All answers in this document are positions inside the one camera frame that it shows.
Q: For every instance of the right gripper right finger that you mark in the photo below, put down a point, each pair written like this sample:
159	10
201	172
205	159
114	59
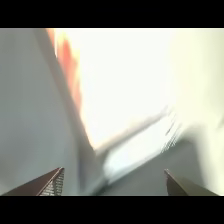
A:
181	186

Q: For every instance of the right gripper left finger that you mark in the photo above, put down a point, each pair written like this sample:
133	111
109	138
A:
46	185

